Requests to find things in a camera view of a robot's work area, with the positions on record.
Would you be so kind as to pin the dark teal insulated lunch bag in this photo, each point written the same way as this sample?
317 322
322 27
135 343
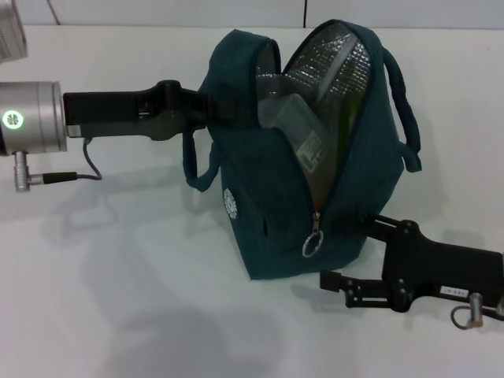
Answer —
275 220

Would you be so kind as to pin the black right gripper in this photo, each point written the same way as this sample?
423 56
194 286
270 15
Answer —
441 271

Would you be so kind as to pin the green cucumber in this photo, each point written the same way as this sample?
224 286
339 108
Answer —
352 122

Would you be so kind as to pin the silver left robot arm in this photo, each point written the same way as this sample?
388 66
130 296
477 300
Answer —
35 114

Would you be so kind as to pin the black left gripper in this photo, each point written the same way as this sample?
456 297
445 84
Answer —
106 112

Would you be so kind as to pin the clear food container blue lid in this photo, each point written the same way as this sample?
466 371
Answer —
299 126

